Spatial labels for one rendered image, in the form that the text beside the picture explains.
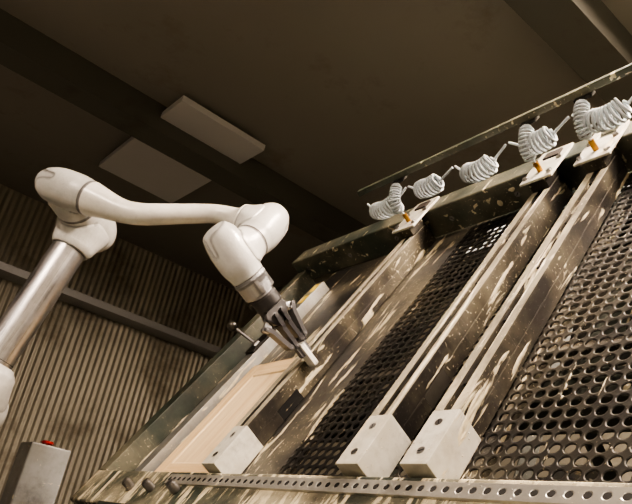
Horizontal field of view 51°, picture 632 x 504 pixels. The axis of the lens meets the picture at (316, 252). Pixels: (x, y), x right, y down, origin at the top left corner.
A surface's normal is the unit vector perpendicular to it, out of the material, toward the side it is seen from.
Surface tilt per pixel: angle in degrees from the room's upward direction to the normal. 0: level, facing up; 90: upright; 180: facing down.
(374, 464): 90
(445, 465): 90
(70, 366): 90
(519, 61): 180
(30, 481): 90
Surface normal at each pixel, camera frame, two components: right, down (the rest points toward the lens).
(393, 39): -0.18, 0.89
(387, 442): 0.61, -0.24
